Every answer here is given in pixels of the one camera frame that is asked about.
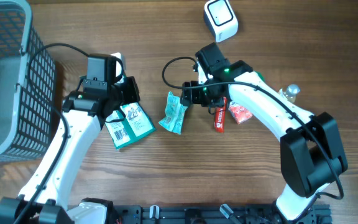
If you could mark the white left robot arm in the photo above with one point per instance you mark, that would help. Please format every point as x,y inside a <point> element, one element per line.
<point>44,199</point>

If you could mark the yellow oil bottle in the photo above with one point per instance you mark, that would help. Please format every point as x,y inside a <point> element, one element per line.
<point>290,92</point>

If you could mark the white wet wipe sachet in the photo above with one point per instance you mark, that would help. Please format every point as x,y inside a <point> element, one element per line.
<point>174,114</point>

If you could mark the dark grey plastic basket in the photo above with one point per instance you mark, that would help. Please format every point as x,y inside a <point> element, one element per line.
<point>27,86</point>

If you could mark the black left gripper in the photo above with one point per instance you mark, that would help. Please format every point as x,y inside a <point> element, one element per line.
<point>132,96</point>

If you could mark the red Nescafe coffee sachet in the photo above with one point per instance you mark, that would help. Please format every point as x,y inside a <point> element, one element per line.
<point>220,117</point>

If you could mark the green 3M gloves package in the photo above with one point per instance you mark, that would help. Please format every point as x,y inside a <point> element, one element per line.
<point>133,128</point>

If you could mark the white barcode scanner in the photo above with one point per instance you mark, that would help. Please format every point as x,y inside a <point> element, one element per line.
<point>220,19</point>

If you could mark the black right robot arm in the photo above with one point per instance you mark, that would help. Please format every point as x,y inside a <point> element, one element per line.
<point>312,155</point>

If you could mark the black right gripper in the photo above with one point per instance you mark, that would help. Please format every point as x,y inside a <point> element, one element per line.
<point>194,97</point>

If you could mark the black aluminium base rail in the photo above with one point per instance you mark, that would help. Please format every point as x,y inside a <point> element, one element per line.
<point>254,213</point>

